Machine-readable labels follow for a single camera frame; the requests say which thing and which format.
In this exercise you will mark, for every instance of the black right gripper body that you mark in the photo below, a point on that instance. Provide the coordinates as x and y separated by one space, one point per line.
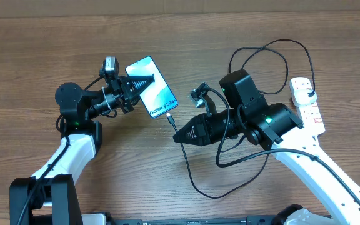
217 125

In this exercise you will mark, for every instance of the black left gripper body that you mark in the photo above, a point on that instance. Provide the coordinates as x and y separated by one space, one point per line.
124 102

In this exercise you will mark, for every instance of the Samsung Galaxy smartphone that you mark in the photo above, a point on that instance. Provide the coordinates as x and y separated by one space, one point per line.
157 97

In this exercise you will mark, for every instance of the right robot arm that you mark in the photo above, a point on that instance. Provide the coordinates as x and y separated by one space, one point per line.
281 133

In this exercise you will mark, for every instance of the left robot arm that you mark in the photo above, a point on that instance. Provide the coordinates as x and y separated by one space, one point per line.
49 195

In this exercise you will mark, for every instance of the white charger adapter plug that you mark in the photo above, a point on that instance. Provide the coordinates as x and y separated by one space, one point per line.
303 97

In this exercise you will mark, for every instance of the white power strip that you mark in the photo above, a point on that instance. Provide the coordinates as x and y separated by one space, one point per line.
309 114

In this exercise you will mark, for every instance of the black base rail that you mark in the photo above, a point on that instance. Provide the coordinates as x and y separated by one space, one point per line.
249 220

